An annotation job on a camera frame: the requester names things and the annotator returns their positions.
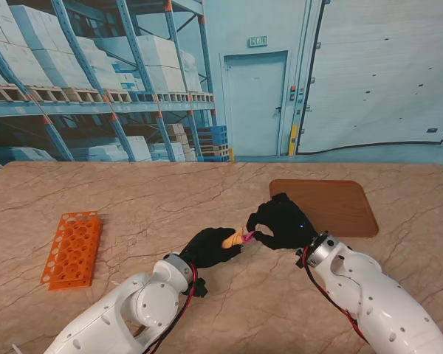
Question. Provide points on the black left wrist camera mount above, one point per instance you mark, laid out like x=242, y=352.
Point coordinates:
x=198, y=288

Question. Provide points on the brown wooden tray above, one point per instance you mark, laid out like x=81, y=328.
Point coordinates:
x=347, y=210

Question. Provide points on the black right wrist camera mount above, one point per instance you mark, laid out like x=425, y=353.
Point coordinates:
x=299, y=257

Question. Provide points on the warehouse print backdrop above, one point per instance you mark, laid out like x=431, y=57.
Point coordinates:
x=243, y=37

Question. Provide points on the orange plastic test tube rack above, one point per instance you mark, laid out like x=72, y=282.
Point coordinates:
x=72, y=250

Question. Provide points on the pink rubber band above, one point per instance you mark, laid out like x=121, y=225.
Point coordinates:
x=248, y=236

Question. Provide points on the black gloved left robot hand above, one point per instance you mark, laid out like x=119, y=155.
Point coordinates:
x=210, y=249

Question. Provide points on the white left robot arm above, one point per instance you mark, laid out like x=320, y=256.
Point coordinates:
x=133, y=309

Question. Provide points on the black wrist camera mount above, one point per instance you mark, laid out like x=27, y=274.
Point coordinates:
x=198, y=288
x=299, y=257

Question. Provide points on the yellow orange cloth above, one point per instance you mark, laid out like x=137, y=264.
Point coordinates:
x=233, y=239

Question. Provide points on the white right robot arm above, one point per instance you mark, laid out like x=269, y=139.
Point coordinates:
x=373, y=302

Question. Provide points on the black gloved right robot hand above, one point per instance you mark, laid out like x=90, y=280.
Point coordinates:
x=284, y=225

